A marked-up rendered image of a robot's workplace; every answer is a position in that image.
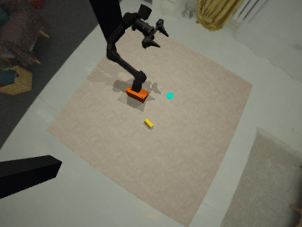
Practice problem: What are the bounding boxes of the cyan circle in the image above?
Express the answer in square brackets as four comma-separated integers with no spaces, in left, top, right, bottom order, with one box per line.
[167,92,174,99]

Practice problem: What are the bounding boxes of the yellow cylinder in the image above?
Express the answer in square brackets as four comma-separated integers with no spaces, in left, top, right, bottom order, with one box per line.
[144,119,153,128]

